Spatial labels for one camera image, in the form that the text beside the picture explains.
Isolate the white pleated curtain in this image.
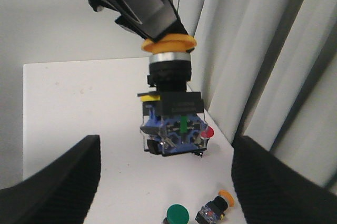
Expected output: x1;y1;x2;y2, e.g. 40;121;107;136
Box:
193;0;336;191

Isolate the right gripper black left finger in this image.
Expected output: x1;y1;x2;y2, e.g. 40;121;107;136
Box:
1;135;101;223

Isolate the yellow push button lying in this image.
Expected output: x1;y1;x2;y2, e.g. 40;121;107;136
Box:
195;190;235;224

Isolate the red push button standing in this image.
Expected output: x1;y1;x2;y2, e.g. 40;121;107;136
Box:
200;126;214;140

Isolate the yellow push button switch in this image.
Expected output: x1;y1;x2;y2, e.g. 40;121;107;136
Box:
137;34;209;158

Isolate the green push button standing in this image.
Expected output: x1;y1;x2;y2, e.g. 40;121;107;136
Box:
162;204;190;224

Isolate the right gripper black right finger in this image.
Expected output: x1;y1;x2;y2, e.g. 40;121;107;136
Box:
231;136;336;223

